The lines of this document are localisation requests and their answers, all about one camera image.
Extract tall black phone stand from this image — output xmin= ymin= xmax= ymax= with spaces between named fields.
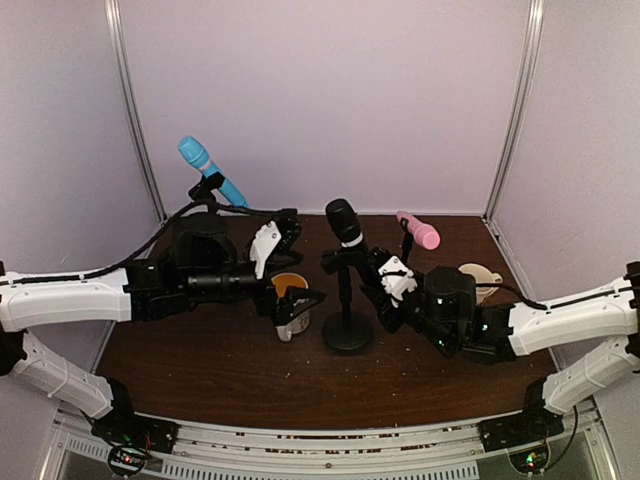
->
xmin=321 ymin=248 xmax=373 ymax=355

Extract short stand with clip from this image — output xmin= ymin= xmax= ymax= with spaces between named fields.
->
xmin=401 ymin=232 xmax=414 ymax=264

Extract black wireless microphone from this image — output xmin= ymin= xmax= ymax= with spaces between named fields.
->
xmin=325 ymin=198 xmax=369 ymax=265

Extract pink toy microphone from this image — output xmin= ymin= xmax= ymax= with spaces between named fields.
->
xmin=396 ymin=211 xmax=441 ymax=251

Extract short stand with taped base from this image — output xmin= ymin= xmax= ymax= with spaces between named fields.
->
xmin=188 ymin=173 xmax=226 ymax=213

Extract blue toy microphone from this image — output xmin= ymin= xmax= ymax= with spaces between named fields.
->
xmin=178 ymin=136 xmax=249 ymax=207

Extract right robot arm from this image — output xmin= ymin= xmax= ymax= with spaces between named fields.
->
xmin=361 ymin=256 xmax=639 ymax=419

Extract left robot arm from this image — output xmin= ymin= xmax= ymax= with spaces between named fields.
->
xmin=1 ymin=209 xmax=326 ymax=434

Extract white mug orange inside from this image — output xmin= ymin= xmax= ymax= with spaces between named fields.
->
xmin=269 ymin=272 xmax=310 ymax=343

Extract floral ceramic mug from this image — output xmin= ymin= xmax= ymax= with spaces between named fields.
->
xmin=458 ymin=263 xmax=503 ymax=305

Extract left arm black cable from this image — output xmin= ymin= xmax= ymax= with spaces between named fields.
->
xmin=0 ymin=199 xmax=299 ymax=286

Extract front aluminium rail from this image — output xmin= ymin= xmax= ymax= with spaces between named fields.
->
xmin=49 ymin=417 xmax=611 ymax=480

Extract left aluminium frame post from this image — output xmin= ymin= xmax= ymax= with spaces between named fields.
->
xmin=104 ymin=0 xmax=168 ymax=223

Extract aluminium frame post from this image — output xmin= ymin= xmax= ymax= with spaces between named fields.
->
xmin=104 ymin=0 xmax=168 ymax=223
xmin=483 ymin=0 xmax=546 ymax=224

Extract right aluminium frame post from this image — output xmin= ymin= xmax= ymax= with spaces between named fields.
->
xmin=483 ymin=0 xmax=546 ymax=224

